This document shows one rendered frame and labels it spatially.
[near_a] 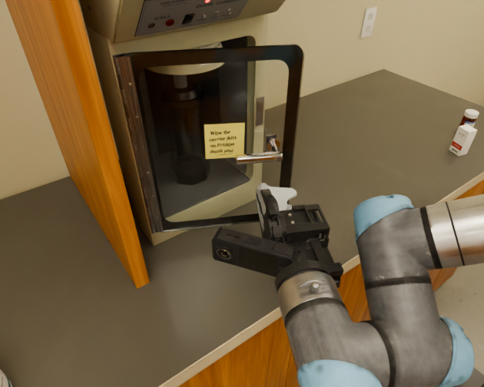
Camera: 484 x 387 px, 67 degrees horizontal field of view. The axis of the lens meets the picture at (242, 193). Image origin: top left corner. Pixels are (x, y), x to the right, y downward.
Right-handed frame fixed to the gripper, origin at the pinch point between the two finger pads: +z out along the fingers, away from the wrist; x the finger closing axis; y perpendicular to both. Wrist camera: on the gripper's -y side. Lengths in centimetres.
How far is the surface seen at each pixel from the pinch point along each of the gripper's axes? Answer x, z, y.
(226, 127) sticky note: 4.8, 13.6, -3.6
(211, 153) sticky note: -0.7, 13.7, -6.7
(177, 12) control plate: 25.0, 12.8, -10.4
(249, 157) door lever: 0.7, 8.8, 0.0
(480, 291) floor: -120, 47, 128
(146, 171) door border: -3.6, 13.6, -19.6
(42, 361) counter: -26.0, -10.2, -40.4
